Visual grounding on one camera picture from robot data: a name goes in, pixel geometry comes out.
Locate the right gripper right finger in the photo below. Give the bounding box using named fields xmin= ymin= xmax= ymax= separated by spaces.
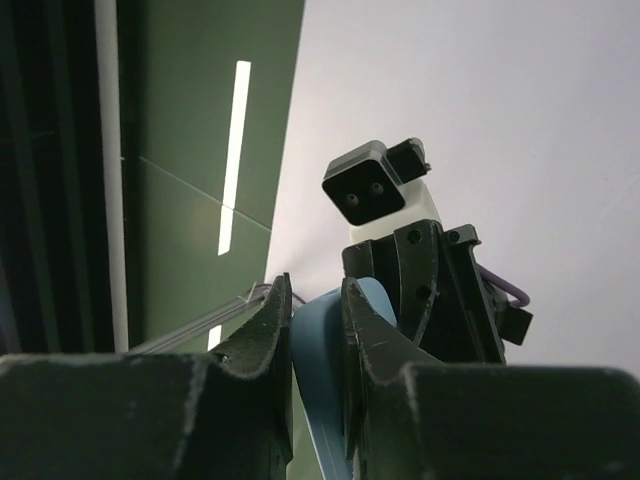
xmin=341 ymin=278 xmax=639 ymax=479

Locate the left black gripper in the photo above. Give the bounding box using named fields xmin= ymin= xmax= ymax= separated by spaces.
xmin=342 ymin=219 xmax=505 ymax=365

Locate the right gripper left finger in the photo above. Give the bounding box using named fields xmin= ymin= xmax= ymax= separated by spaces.
xmin=1 ymin=274 xmax=293 ymax=479

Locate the phone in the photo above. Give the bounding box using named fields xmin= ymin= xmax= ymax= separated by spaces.
xmin=291 ymin=288 xmax=404 ymax=479

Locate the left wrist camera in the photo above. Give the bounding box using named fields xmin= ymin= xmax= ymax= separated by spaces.
xmin=322 ymin=137 xmax=441 ymax=244

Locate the ceiling aluminium frame bar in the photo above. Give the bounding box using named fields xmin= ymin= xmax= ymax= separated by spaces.
xmin=127 ymin=284 xmax=271 ymax=355

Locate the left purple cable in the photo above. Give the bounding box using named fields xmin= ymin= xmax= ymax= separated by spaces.
xmin=479 ymin=267 xmax=532 ymax=306

